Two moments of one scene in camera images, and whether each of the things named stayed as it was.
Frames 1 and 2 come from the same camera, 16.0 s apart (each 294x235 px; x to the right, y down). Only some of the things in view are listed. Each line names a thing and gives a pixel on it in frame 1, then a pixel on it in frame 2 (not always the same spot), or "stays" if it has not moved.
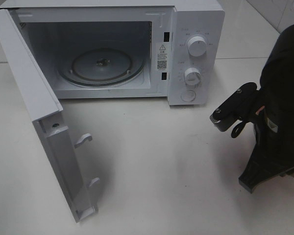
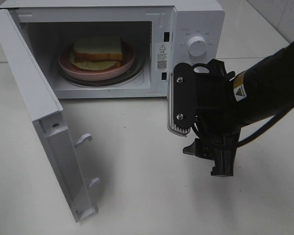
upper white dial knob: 197,46 stays
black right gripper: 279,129 to 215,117
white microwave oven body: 127,49 stays
